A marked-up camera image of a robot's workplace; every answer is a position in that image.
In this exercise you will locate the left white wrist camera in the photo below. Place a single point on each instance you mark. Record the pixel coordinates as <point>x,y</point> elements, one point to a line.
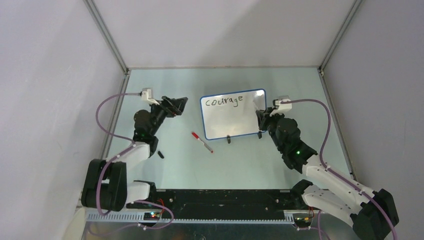
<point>147,97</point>

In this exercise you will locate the red whiteboard marker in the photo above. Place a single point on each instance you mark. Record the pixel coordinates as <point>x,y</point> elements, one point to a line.
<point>202,142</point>

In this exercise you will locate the blue framed whiteboard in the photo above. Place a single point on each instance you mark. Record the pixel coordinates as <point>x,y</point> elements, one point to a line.
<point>232,114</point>

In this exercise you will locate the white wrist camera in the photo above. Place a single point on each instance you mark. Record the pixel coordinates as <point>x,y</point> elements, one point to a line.
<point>281,106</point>
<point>147,97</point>

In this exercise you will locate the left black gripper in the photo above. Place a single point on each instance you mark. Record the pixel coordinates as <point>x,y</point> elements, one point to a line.
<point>176,107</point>

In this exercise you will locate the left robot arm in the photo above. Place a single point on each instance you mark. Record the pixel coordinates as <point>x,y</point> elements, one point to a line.
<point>107,186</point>

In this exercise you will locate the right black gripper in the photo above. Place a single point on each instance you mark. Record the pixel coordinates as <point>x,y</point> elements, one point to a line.
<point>265,118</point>

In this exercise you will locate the aluminium frame rail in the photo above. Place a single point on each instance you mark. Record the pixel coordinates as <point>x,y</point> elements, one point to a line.
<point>152,216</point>

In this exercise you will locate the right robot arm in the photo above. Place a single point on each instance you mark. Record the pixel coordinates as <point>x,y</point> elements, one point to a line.
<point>371,214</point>

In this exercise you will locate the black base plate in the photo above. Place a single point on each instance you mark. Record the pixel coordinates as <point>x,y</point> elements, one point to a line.
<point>223,205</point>

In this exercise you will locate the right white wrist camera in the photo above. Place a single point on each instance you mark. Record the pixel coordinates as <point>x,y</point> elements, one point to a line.
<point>281,106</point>

